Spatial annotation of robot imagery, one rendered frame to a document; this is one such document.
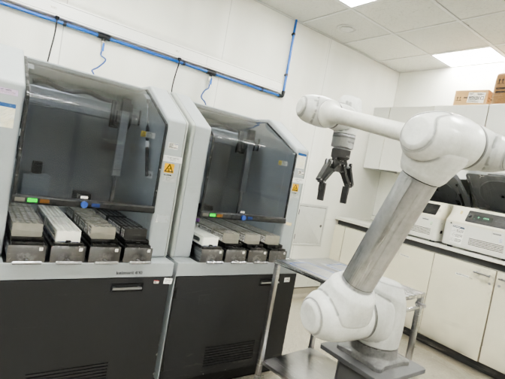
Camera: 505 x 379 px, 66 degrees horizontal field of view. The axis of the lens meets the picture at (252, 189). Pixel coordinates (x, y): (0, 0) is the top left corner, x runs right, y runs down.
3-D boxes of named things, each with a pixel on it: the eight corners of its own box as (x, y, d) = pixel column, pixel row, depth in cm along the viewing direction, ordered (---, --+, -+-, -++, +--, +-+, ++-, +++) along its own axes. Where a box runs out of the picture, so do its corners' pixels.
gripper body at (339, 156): (341, 147, 151) (337, 171, 151) (355, 151, 156) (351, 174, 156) (327, 147, 157) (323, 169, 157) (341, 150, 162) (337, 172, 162)
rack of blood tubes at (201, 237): (177, 234, 230) (179, 224, 230) (192, 235, 236) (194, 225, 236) (201, 248, 206) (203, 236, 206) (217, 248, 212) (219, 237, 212)
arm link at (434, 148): (362, 351, 126) (309, 357, 115) (335, 313, 138) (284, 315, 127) (506, 134, 96) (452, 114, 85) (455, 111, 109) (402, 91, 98)
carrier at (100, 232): (113, 239, 185) (115, 226, 184) (114, 240, 183) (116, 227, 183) (87, 238, 178) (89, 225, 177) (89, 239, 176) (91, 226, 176)
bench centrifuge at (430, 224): (382, 228, 390) (394, 165, 387) (418, 231, 425) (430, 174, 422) (434, 243, 344) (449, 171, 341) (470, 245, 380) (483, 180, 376)
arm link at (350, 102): (344, 137, 163) (320, 130, 157) (352, 100, 162) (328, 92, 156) (363, 137, 154) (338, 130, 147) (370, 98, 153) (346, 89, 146)
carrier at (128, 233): (144, 240, 194) (146, 228, 193) (146, 241, 192) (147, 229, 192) (121, 239, 187) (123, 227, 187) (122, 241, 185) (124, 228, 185)
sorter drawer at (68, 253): (28, 225, 216) (31, 210, 215) (56, 227, 224) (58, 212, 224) (49, 266, 157) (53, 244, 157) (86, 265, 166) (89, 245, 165)
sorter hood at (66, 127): (2, 185, 197) (20, 59, 194) (122, 196, 233) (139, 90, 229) (10, 202, 156) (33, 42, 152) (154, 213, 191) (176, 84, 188)
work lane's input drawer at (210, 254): (150, 231, 258) (152, 218, 257) (170, 232, 266) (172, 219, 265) (203, 265, 199) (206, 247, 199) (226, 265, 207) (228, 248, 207)
